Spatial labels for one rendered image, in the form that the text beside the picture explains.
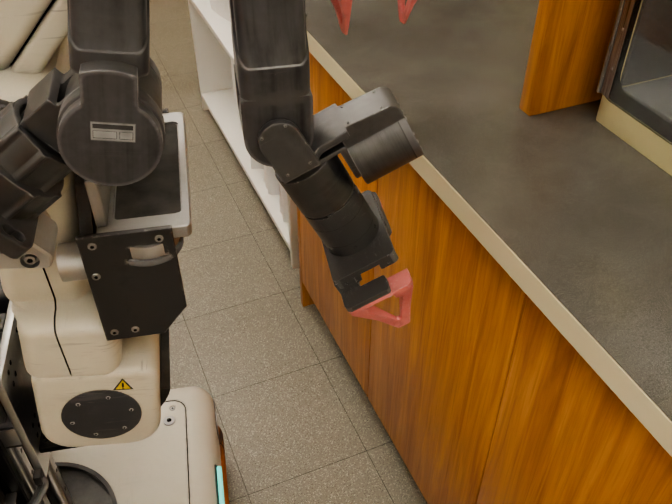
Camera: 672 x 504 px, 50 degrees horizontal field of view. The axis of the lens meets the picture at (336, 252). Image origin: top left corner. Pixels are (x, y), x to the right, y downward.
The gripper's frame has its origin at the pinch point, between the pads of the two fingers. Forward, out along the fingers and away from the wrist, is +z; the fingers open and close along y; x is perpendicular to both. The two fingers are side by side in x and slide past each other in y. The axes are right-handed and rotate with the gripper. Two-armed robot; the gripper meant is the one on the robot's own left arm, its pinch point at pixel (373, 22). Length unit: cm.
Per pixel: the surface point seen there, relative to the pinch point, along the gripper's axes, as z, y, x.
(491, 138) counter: 16.3, 14.7, -12.1
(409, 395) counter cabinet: 77, 5, -10
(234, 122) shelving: 102, 14, 151
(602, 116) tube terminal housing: 15.1, 32.9, -15.1
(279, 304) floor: 110, -1, 57
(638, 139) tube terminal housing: 14.7, 32.9, -23.2
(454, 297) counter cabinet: 38.9, 5.7, -20.9
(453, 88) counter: 16.2, 17.4, 4.1
